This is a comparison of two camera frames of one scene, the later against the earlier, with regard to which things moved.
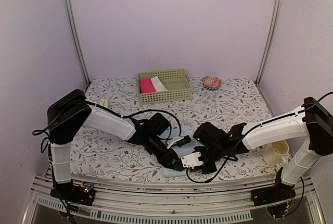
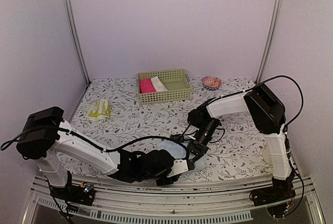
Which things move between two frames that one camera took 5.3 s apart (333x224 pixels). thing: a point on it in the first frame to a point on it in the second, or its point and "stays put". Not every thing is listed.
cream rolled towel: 158,85 stays put
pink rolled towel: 146,86 stays put
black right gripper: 211,169 to 203,149
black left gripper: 167,159 to 167,182
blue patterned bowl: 210,88 stays put
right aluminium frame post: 274,24 stays put
